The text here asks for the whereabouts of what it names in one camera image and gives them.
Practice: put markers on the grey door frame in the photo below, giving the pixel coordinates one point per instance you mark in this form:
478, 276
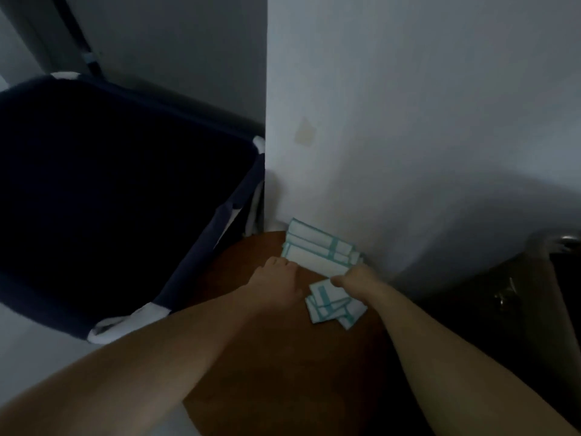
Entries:
41, 31

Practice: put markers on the person's left hand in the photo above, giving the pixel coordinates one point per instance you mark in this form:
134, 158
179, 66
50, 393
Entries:
274, 286

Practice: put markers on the person's left forearm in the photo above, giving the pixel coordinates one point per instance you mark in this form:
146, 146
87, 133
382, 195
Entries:
113, 376

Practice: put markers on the teal white boxes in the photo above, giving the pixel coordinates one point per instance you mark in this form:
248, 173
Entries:
313, 249

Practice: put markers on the grey door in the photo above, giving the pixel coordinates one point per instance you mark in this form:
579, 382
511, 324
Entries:
181, 49

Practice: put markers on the person's right hand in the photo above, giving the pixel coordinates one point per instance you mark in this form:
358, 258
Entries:
361, 281

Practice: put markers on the person's right forearm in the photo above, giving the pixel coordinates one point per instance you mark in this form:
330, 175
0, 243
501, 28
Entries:
463, 376

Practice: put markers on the navy laundry hamper white frame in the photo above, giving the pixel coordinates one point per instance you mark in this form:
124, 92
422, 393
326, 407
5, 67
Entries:
113, 199

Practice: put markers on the brown housekeeping cart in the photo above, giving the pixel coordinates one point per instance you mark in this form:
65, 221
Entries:
522, 322

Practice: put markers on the round wooden side table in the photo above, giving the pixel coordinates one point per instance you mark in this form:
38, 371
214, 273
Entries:
281, 358

